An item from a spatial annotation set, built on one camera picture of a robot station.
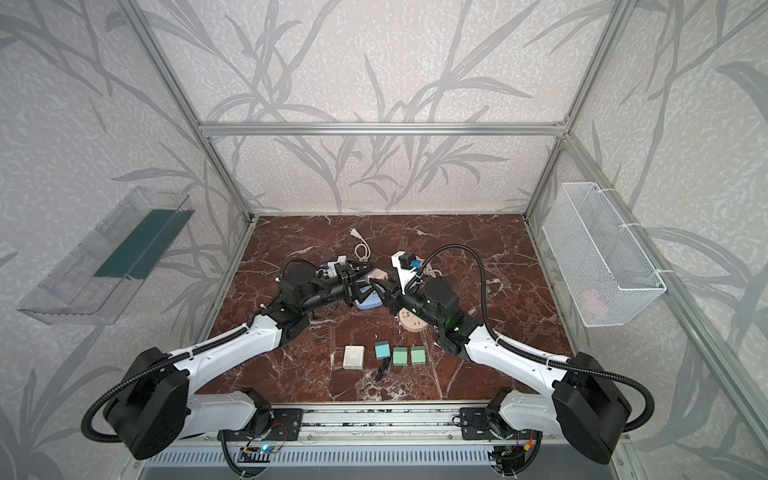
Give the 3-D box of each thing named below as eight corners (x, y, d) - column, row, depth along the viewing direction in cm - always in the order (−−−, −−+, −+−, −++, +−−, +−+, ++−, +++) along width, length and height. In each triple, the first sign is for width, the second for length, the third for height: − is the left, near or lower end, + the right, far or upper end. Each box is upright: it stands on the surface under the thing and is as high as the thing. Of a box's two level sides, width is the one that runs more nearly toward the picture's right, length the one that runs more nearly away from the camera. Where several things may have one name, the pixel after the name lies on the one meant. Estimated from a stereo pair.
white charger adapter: (343, 369, 84) (342, 366, 82) (346, 348, 88) (344, 345, 86) (363, 369, 84) (362, 366, 82) (365, 348, 88) (364, 345, 86)
